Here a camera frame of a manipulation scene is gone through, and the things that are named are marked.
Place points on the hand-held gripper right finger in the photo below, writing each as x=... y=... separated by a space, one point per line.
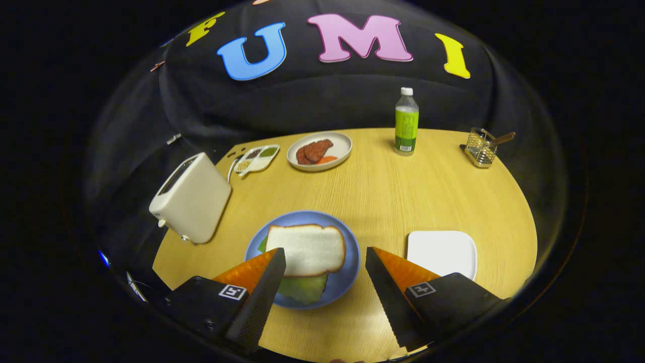
x=388 y=297

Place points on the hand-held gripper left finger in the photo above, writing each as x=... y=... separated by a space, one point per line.
x=262 y=297

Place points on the green lettuce leaf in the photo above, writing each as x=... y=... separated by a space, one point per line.
x=305 y=290

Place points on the toasted bread slice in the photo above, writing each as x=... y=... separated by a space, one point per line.
x=307 y=249

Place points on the blue plate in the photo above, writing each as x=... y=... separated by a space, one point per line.
x=350 y=272

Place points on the white square plate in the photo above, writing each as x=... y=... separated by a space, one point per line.
x=443 y=252

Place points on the white toaster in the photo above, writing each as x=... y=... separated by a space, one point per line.
x=194 y=201

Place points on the white divided bean dish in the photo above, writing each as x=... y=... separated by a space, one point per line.
x=257 y=160

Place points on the orange-red food slice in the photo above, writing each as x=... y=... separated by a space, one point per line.
x=327 y=160

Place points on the brown meat patty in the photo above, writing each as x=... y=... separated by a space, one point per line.
x=313 y=151

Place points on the round white plate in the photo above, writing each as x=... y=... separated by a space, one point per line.
x=342 y=146

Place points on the green label drink bottle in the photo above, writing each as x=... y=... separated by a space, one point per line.
x=406 y=131

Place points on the white cloth clip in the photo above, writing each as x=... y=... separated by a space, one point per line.
x=174 y=138

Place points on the black backdrop cloth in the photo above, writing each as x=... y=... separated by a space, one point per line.
x=327 y=96

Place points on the red cloth clip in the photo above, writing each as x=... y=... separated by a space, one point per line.
x=157 y=66

